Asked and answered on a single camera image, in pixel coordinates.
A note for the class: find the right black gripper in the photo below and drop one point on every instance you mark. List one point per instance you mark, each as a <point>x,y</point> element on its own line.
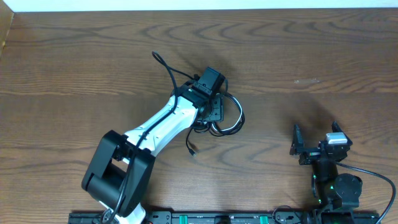
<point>311,154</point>

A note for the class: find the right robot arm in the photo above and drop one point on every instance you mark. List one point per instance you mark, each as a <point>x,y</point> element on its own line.
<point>338,194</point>

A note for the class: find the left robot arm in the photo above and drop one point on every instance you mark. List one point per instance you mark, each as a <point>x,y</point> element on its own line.
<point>120,169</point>

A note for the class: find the clear tape strip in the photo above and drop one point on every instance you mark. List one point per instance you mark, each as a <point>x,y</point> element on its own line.
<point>306,81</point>

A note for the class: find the cardboard panel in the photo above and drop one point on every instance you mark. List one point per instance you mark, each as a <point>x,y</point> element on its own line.
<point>6,17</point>

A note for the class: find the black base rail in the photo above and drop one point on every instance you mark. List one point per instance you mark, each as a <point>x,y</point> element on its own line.
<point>279,216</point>

